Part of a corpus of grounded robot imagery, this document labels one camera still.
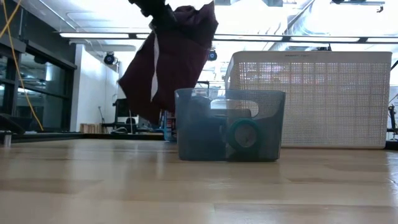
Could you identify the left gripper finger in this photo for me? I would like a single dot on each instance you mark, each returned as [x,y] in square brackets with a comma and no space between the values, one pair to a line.
[164,20]

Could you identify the maroon cloth garment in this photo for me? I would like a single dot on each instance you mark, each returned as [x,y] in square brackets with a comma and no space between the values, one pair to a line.
[177,68]

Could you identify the teal bandage roll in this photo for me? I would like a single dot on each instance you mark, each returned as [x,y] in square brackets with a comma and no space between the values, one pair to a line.
[236,135]

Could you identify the black round ceiling lamp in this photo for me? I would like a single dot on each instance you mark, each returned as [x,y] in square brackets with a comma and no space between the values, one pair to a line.
[109,58]
[213,55]

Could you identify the black background table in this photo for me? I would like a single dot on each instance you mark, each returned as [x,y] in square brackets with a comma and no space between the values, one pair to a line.
[203,82]

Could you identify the black overhead bar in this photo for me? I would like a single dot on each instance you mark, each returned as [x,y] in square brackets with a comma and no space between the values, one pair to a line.
[248,38]

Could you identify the black background desk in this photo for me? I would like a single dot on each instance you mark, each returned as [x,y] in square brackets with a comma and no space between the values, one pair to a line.
[121,109]

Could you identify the blue first aid kit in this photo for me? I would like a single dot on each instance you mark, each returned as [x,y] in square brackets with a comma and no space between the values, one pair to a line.
[168,127]

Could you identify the black framed glass partition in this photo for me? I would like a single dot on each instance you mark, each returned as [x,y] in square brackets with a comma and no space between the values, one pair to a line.
[46,60]

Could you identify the wooden box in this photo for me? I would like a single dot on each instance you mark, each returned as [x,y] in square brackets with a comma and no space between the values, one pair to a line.
[90,128]

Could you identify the grey translucent plastic bin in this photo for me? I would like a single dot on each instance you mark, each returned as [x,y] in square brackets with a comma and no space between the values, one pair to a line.
[273,140]

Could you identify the white perforated plastic basket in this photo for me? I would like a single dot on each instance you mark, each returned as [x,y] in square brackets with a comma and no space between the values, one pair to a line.
[326,102]

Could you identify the black aluminium table frame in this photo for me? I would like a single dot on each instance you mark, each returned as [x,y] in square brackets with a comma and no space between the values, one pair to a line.
[62,136]

